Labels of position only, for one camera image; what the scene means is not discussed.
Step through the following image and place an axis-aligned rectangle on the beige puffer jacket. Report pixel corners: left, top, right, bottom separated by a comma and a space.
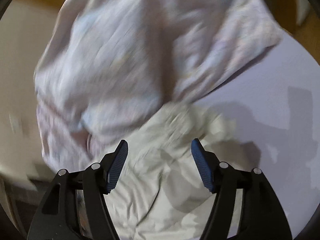
105, 103, 250, 239

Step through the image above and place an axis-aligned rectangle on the pink patterned duvet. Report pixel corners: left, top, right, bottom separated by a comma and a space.
34, 0, 281, 171

